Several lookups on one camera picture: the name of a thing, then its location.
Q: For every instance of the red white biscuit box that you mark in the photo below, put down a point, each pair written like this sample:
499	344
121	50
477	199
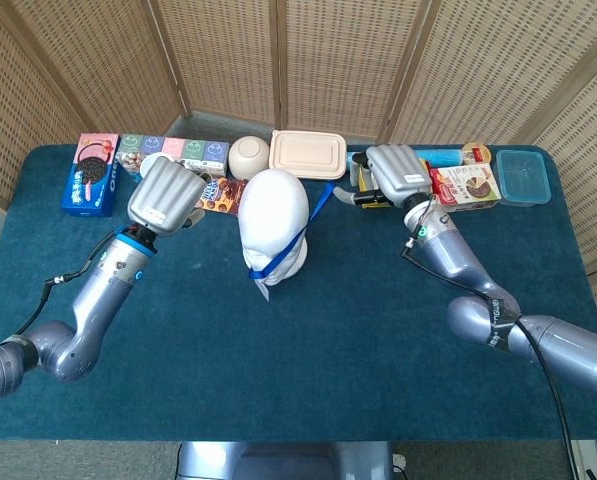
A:
465	187

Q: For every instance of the white foam mannequin head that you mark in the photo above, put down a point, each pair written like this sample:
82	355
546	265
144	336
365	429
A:
273	205

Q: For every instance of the clear snack jar blue label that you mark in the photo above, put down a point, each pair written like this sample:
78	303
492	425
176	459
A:
128	161

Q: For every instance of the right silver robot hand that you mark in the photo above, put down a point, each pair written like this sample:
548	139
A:
400	172

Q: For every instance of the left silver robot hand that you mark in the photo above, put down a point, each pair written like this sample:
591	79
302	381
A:
170	195

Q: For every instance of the pastel tissue multipack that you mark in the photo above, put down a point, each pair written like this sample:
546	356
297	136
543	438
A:
193	147

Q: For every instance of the woven folding screen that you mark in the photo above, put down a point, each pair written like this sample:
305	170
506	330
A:
218	50

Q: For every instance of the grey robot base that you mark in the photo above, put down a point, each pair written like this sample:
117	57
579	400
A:
283	460

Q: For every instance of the small round snack cup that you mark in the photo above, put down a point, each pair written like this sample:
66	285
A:
475	151

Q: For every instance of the teal table cloth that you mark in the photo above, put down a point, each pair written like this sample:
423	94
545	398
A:
278	360

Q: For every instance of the pale blue plastic pitcher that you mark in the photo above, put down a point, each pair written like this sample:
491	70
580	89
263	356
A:
147	166

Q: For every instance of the blue transparent food container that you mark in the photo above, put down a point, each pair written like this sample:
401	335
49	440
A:
523	177

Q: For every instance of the blue Oreo cookie box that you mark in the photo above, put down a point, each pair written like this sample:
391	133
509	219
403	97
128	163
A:
90	185

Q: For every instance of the blue cylindrical roll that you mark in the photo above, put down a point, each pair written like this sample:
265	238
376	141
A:
443	156

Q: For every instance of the beige lidded lunch box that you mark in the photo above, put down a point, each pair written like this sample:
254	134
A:
307	154

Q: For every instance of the brown chocolate cookie box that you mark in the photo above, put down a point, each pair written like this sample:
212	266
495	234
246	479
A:
225	195

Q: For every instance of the beige bowl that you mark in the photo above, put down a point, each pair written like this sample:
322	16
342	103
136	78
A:
248	156

